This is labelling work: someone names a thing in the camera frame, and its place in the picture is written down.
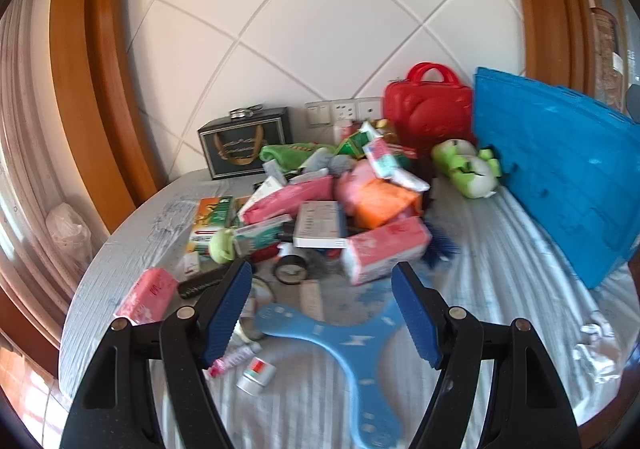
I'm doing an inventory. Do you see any white wall socket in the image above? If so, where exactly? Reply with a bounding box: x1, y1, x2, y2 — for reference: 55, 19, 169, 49
332, 99, 357, 122
357, 96, 385, 120

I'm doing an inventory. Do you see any crumpled clear plastic wrap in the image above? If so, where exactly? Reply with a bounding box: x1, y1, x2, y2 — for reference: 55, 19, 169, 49
572, 311, 621, 385

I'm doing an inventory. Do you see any light green ball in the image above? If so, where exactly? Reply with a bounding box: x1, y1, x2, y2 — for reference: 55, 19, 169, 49
209, 228, 237, 264

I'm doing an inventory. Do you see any black gift box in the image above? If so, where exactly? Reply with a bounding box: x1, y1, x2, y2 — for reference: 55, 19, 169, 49
197, 106, 291, 180

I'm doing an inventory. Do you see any small silver jar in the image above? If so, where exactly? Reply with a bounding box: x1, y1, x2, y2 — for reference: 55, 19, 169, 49
236, 356, 277, 396

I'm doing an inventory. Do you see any black remote control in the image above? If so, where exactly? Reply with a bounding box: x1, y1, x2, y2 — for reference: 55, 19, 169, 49
177, 265, 228, 300

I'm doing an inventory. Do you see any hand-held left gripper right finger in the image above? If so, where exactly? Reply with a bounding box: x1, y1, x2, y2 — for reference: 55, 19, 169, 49
391, 261, 583, 449

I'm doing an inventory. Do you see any white wall switch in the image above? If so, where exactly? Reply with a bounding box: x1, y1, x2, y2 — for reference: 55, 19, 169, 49
306, 102, 332, 127

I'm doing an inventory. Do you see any green frog plush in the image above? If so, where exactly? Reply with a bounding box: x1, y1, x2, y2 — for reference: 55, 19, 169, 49
431, 139, 502, 200

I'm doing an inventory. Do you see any green printed box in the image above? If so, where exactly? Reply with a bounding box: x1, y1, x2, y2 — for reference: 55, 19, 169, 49
187, 196, 238, 255

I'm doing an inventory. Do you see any clear plastic bag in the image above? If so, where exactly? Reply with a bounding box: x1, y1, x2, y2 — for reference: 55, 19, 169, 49
46, 203, 93, 275

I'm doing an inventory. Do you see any pink pig plush orange dress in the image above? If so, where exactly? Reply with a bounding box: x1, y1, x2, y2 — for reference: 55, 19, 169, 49
334, 162, 423, 230

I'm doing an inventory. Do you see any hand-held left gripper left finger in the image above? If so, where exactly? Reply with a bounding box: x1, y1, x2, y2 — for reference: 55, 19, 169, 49
59, 259, 253, 449

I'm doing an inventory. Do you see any pink white tube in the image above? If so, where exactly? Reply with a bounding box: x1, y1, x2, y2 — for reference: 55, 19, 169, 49
207, 343, 262, 379

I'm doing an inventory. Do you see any black tape roll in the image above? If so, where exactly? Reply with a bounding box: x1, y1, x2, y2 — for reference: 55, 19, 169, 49
273, 255, 311, 286

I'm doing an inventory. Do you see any green snack packet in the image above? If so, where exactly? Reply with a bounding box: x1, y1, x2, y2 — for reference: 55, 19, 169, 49
335, 132, 371, 160

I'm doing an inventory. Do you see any green cloth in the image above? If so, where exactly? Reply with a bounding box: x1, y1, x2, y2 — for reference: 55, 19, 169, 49
260, 143, 336, 175

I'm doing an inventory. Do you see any wooden door frame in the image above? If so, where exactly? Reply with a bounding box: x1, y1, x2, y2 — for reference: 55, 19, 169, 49
50, 0, 596, 240

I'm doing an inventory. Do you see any grey cloth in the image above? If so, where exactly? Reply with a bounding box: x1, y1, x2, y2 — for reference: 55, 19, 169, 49
300, 149, 356, 180

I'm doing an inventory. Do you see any small pink tissue pack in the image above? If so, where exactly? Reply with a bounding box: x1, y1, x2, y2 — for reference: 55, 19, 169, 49
115, 267, 180, 322

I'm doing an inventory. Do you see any red hard carry case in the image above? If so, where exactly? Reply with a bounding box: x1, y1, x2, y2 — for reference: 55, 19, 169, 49
384, 62, 475, 152

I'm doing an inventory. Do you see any cloth-covered round desktop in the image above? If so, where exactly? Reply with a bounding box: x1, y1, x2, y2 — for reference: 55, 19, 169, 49
57, 164, 640, 449

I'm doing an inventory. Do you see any white flat box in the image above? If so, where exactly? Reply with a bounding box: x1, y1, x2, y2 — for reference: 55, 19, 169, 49
292, 200, 348, 250

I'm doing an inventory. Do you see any large pink tissue pack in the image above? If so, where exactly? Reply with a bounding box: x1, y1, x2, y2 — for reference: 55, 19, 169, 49
341, 216, 433, 286

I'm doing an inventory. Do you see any teal toothpaste box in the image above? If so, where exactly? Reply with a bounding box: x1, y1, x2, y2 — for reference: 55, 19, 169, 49
234, 220, 296, 255

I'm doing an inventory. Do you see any blue bristle brush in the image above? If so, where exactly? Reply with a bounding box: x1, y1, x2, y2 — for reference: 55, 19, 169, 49
425, 224, 458, 265

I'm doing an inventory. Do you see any frosted glass sliding door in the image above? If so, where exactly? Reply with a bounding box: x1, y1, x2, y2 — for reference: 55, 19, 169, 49
0, 0, 108, 340

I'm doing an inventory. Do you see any long pink packet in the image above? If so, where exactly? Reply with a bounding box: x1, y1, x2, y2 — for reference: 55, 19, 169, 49
237, 176, 336, 225

